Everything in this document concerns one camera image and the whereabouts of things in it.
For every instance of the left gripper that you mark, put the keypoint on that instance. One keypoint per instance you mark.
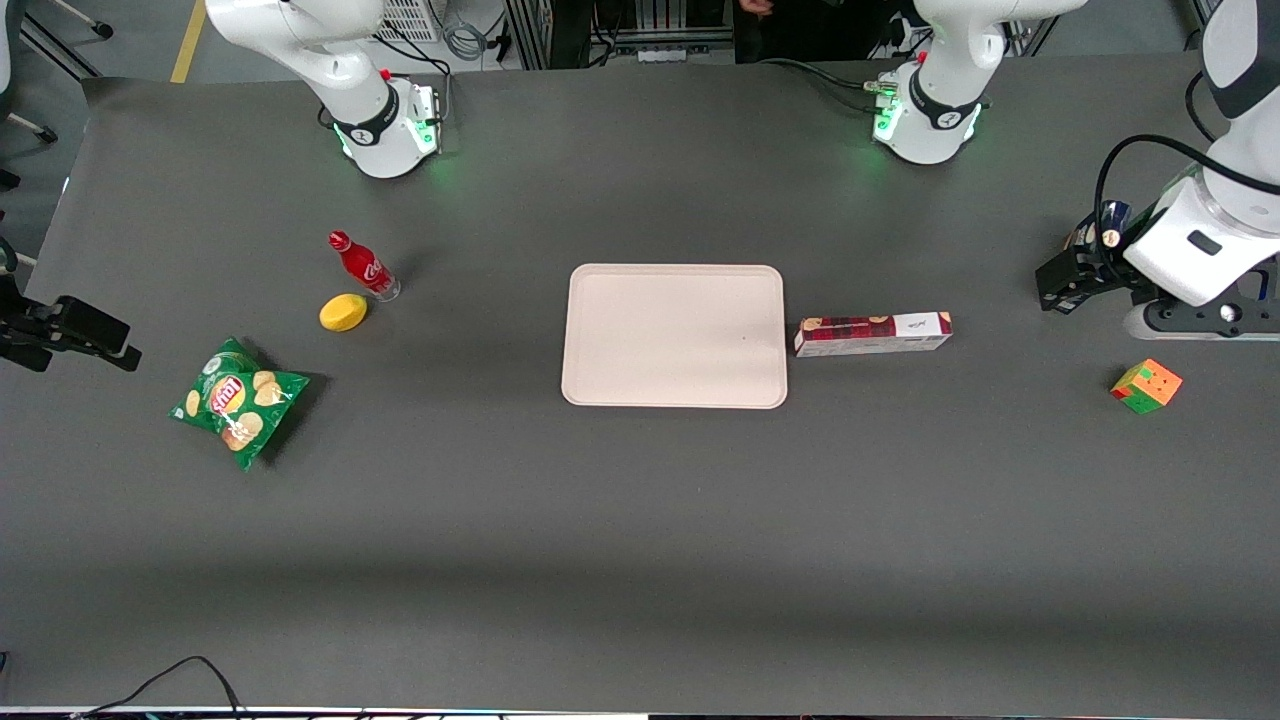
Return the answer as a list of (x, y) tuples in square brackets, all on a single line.
[(1096, 263)]

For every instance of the red cookie box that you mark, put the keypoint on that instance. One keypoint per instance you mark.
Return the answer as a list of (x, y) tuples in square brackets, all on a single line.
[(865, 335)]

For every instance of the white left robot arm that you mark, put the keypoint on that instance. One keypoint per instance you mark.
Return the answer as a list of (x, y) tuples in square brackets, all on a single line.
[(935, 120)]

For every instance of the blue cookie box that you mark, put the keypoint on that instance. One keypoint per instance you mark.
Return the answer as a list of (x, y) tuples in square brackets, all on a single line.
[(1090, 225)]

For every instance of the beige plastic tray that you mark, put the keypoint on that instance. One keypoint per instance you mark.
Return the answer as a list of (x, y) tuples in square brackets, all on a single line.
[(675, 335)]

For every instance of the bystander hand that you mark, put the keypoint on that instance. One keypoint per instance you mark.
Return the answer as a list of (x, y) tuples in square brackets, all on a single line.
[(757, 5)]

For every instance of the green chips bag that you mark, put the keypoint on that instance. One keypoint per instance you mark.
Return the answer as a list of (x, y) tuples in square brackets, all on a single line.
[(235, 405)]

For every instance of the orange green puzzle cube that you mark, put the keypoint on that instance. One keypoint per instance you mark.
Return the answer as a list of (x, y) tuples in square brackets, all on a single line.
[(1145, 388)]

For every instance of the office chair base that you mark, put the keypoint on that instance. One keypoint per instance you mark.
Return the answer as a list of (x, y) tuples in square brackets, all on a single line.
[(35, 127)]

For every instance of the yellow lemon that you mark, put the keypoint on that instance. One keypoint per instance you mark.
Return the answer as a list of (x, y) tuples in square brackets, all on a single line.
[(343, 313)]

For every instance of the red cola bottle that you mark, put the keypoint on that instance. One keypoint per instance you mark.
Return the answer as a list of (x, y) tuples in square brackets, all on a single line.
[(362, 265)]

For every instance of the yellow floor tape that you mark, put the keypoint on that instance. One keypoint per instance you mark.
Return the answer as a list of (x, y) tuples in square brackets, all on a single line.
[(186, 45)]

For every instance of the white perforated basket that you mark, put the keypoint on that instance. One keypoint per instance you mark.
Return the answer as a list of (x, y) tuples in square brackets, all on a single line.
[(410, 20)]

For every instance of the white power strip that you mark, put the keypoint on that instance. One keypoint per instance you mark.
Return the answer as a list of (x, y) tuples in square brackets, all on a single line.
[(662, 54)]

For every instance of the black equipment rack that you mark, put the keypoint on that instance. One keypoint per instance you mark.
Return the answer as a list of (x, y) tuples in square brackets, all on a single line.
[(520, 30)]

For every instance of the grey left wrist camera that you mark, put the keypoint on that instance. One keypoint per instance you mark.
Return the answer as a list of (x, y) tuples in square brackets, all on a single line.
[(1200, 322)]

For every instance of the aluminium frame profile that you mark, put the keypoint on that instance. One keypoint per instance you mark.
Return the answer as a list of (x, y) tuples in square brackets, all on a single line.
[(1197, 8)]

